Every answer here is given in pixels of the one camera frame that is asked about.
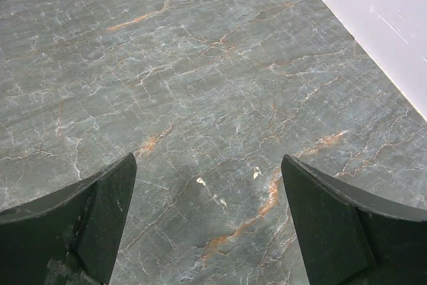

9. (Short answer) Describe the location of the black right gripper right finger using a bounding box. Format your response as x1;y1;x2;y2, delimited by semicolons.
281;155;426;284

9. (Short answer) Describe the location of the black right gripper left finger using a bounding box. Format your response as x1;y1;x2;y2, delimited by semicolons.
1;154;137;284

